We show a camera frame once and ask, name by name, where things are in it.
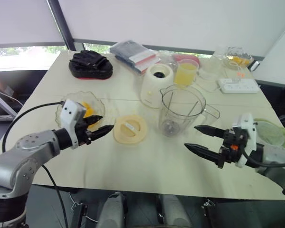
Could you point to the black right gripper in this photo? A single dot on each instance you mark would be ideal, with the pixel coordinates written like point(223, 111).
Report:
point(232, 142)

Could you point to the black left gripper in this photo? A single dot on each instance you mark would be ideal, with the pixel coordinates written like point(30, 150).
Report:
point(82, 133)

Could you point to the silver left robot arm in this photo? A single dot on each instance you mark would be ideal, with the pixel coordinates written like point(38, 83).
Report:
point(14, 161)

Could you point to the orange fruit piece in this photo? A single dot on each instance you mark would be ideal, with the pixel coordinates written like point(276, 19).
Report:
point(88, 108)
point(93, 126)

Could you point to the scalloped glass fruit bowl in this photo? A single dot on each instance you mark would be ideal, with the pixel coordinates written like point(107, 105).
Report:
point(97, 104)

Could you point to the glass bowl with fruit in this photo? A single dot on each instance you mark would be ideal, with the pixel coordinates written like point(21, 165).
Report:
point(237, 59)

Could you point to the cream blender lid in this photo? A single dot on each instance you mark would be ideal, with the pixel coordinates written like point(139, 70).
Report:
point(123, 135)

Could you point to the clear blender jar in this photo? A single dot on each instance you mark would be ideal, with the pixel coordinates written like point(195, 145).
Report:
point(169, 128)

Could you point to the black mitt with red rim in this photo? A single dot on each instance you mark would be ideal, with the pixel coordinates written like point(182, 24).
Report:
point(90, 64)

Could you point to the green cloth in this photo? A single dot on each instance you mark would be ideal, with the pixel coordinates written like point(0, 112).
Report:
point(270, 133)

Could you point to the white power strip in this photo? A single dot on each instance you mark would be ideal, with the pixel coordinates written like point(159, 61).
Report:
point(240, 86)

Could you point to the cream blender base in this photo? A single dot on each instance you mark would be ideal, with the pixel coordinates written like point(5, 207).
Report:
point(154, 90)

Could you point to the measuring cup with orange juice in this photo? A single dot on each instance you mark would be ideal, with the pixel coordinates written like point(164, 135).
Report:
point(184, 76)

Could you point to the clear plastic container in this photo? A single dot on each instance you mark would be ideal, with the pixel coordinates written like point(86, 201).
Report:
point(209, 71)

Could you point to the grey rounded shape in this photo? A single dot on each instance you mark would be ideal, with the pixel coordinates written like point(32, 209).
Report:
point(112, 211)
point(174, 211)

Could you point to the bagged stack with red label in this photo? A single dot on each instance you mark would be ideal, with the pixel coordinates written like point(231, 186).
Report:
point(133, 52)

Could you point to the pink plastic plate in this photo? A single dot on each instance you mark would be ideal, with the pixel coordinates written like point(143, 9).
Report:
point(180, 57)

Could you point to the small black and white device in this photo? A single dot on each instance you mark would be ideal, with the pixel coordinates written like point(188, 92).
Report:
point(255, 66)

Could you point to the crumpled clear plastic bag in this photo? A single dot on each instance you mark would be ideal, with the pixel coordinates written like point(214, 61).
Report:
point(166, 59)

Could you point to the grey metal stand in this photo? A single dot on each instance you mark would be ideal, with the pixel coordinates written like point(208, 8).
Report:
point(2, 102)

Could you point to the white roller blind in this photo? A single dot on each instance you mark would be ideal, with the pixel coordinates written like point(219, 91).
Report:
point(168, 21)
point(19, 21)

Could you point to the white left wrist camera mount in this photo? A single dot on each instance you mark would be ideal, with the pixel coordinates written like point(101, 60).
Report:
point(70, 114)

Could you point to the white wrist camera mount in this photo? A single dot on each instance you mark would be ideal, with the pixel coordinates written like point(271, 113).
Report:
point(70, 114)
point(248, 128)

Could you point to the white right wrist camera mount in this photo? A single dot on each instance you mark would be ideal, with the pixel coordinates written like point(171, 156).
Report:
point(248, 128)

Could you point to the black table frame leg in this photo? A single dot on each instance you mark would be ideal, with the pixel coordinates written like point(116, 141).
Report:
point(79, 216)
point(207, 209)

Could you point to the black window frame post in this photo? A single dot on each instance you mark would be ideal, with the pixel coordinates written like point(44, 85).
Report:
point(61, 26)

